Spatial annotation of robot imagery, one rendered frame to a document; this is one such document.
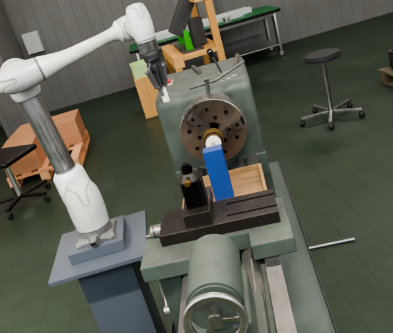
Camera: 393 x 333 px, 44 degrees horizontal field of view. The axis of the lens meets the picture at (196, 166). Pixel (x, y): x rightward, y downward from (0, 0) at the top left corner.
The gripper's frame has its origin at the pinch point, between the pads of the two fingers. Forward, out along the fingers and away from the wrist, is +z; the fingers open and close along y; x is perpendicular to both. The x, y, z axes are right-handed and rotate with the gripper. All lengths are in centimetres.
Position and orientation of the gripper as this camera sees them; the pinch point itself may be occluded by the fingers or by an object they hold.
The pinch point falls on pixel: (164, 94)
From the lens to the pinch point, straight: 227.5
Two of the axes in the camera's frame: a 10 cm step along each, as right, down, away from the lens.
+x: 7.6, 0.1, -6.5
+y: -5.8, 4.6, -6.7
